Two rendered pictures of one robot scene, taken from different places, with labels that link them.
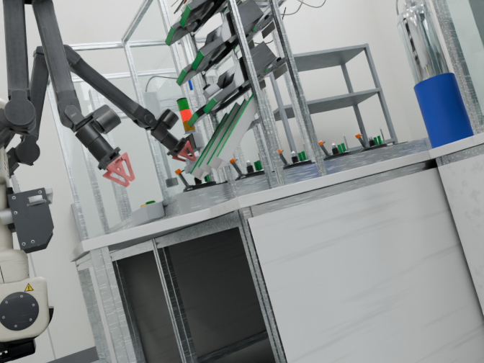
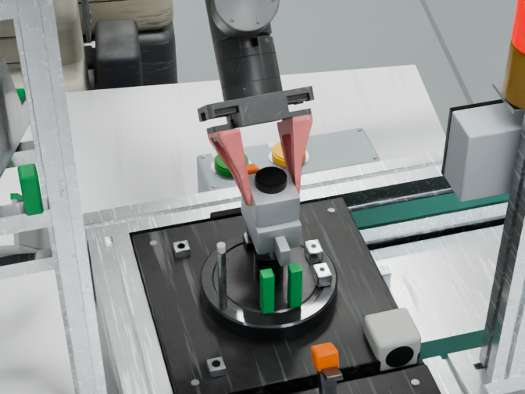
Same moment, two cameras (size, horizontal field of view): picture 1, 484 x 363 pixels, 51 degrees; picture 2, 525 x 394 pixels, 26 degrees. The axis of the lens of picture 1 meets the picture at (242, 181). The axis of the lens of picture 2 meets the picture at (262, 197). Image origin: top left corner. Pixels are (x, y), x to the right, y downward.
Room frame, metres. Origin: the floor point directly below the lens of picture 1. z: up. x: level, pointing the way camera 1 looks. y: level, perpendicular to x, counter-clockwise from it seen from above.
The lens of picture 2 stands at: (2.29, -0.62, 1.80)
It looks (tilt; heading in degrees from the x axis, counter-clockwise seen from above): 41 degrees down; 105
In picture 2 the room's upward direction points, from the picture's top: straight up
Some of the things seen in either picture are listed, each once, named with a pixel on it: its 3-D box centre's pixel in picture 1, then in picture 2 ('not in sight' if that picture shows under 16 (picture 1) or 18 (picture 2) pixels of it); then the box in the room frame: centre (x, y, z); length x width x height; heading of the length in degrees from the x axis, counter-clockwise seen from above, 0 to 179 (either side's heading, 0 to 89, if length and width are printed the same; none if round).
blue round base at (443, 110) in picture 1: (444, 113); not in sight; (1.97, -0.82, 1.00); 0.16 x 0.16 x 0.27
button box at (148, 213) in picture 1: (147, 214); (288, 176); (2.05, 0.40, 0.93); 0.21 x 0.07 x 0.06; 30
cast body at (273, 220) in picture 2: (194, 163); (273, 209); (2.09, 0.17, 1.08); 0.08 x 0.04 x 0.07; 120
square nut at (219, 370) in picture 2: not in sight; (216, 367); (2.06, 0.06, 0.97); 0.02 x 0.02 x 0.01; 30
